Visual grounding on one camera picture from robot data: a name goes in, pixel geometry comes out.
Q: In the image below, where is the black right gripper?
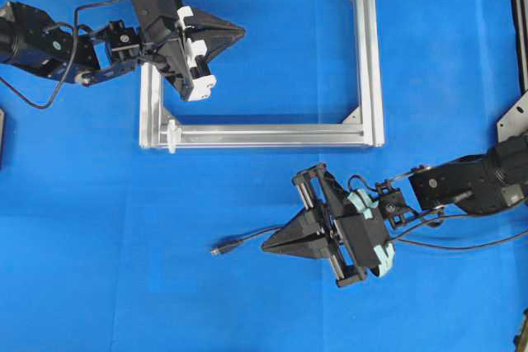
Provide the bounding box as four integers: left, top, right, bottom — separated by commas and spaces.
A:
261, 163, 367, 288

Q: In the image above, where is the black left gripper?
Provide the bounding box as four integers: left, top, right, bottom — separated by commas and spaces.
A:
163, 0, 246, 101

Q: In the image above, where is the black usb cable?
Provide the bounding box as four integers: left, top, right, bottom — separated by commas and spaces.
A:
210, 224, 285, 257

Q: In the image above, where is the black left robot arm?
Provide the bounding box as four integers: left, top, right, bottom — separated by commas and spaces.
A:
1, 0, 246, 101

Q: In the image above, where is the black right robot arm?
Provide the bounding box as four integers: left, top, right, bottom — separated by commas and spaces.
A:
261, 134, 527, 287

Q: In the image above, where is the dark object left edge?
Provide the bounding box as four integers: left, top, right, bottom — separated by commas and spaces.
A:
0, 108, 6, 168

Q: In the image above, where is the dark object bottom right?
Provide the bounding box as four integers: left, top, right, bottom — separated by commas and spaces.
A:
513, 308, 528, 352

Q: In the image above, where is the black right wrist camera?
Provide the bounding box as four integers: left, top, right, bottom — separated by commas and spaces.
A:
334, 189, 395, 278

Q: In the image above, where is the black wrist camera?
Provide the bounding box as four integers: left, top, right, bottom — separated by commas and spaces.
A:
132, 0, 182, 50
334, 189, 395, 278

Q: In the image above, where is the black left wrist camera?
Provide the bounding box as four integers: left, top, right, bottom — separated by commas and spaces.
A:
132, 0, 182, 50

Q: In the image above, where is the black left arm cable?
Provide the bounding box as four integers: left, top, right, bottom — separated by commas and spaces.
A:
0, 0, 139, 110

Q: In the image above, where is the aluminium extrusion frame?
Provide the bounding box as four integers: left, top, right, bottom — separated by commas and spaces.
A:
139, 0, 385, 153

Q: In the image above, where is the metal bracket right edge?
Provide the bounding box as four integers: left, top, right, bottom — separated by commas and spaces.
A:
496, 92, 528, 142

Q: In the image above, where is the black rail top right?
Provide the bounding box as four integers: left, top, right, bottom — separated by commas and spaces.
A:
511, 0, 527, 93

